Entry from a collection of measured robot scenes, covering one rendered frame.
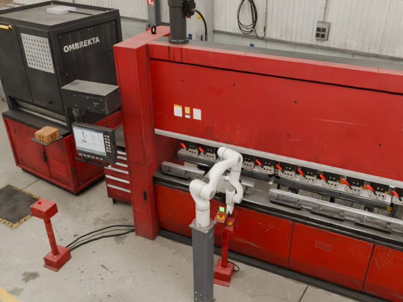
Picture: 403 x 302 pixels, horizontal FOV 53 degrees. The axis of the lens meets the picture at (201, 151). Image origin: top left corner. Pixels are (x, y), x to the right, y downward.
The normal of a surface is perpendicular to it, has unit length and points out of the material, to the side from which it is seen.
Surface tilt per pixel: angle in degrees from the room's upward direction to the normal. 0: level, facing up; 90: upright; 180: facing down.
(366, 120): 90
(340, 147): 90
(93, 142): 90
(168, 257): 0
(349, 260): 90
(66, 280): 0
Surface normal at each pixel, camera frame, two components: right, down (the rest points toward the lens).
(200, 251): -0.55, 0.42
